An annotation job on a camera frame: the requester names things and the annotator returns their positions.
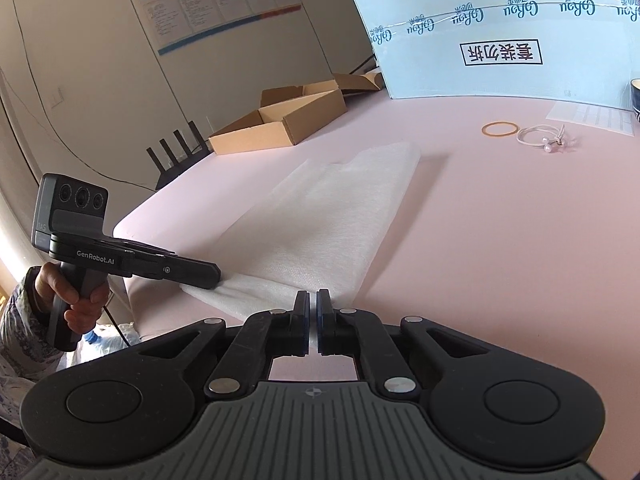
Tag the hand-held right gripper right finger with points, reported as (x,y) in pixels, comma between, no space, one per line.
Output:
(323,322)

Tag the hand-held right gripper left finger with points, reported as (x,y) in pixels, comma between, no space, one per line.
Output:
(301,322)

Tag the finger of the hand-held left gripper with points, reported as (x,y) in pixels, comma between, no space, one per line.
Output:
(185,271)

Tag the person's left forearm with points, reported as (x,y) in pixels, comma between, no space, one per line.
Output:
(25,340)

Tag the clear plastic bag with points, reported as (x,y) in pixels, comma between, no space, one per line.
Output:
(110,340)

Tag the person's left hand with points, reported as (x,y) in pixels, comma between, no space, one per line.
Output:
(92,305)

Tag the black router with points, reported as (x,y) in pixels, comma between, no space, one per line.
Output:
(175,170)

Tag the open flat cardboard box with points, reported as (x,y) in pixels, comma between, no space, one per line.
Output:
(310,115)

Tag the tan rubber band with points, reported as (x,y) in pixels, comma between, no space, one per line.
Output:
(482,129)

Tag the light blue carton with label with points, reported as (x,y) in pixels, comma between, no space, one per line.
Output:
(425,75)

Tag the dark blue patterned bowl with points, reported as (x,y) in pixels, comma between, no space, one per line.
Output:
(636,100)

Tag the wall poster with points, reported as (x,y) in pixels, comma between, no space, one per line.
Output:
(200,0)

